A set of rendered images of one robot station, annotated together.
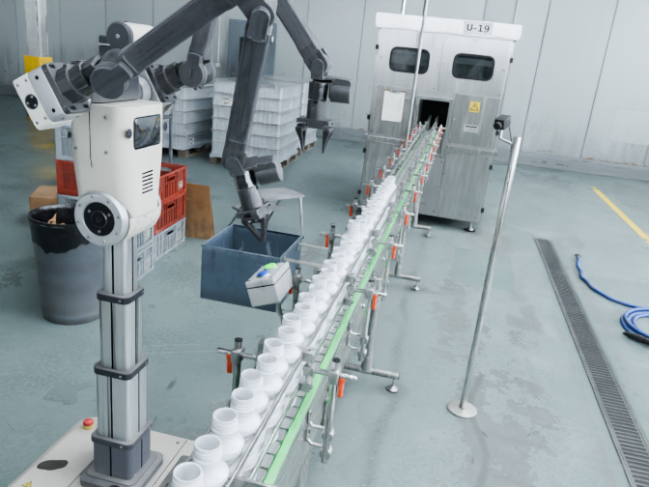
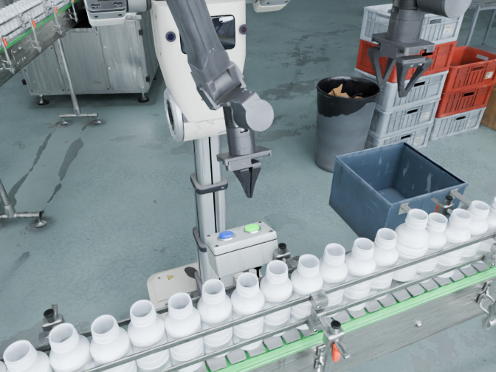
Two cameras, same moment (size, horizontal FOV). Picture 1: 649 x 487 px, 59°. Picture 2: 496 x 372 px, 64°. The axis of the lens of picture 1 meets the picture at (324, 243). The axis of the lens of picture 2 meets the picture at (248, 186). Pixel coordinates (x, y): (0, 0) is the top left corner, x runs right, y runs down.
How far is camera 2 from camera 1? 1.17 m
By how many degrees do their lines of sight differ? 53
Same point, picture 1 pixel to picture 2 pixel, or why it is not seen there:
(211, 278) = (337, 192)
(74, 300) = (331, 154)
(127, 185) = (178, 89)
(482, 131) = not seen: outside the picture
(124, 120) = (166, 21)
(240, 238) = (407, 159)
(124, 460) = not seen: hidden behind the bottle
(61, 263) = (326, 124)
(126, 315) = (201, 202)
